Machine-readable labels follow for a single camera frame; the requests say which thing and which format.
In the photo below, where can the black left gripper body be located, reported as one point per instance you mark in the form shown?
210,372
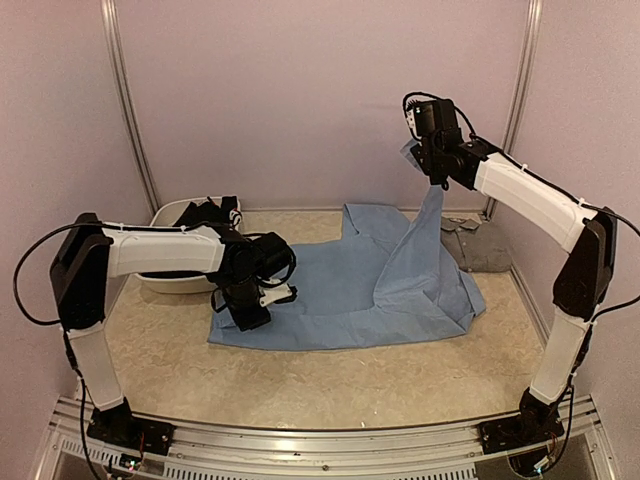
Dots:
237,298

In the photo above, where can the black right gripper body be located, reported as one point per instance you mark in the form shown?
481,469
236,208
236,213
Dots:
424,159

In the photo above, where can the light blue long sleeve shirt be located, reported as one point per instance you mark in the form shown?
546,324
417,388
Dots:
388,280

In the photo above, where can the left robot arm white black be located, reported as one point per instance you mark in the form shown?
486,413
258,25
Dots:
242,268

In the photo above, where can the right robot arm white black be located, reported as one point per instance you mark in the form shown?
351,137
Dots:
446,154

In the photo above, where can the white plastic laundry basket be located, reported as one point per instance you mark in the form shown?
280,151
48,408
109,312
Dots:
180,282

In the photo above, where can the folded grey button shirt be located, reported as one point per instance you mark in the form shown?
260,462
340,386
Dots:
476,246

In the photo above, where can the black garment in basket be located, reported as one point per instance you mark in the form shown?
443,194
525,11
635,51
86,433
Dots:
208,211

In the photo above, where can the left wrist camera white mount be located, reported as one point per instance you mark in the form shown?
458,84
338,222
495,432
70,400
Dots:
272,294

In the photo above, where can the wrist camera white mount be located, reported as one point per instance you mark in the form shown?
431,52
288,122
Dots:
412,105
272,294

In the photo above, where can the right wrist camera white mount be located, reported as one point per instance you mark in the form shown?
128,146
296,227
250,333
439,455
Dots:
412,105

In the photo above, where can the right aluminium corner post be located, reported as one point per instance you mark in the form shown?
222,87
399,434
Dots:
524,75

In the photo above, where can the aluminium corner post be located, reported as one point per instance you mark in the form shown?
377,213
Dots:
116,54
524,75

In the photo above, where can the left aluminium corner post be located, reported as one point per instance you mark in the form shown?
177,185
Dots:
116,54

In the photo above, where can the front aluminium frame rail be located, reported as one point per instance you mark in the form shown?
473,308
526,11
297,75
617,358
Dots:
199,450

